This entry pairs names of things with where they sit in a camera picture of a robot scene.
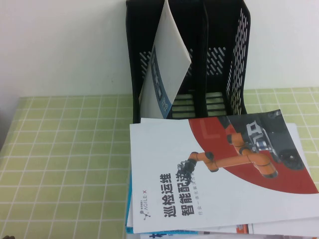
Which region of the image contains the white booklet with blue picture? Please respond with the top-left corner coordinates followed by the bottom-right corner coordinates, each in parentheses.
top-left (139, 0), bottom-right (192, 120)

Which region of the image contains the black perforated plastic book holder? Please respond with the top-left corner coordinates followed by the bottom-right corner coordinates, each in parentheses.
top-left (125, 0), bottom-right (252, 124)

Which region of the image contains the blue-edged booklet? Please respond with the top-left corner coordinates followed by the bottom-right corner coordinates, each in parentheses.
top-left (125, 171), bottom-right (135, 235)

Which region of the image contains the green checked tablecloth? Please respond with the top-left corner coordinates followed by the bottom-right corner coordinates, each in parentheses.
top-left (0, 87), bottom-right (319, 239)

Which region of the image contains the booklet with blue lettering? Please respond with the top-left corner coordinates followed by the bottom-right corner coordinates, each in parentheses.
top-left (139, 230), bottom-right (200, 239)

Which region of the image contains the booklet with orange print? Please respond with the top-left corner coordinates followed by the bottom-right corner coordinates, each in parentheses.
top-left (233, 224), bottom-right (254, 235)

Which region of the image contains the brochure stack underneath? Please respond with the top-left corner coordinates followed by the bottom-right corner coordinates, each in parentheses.
top-left (139, 117), bottom-right (319, 236)

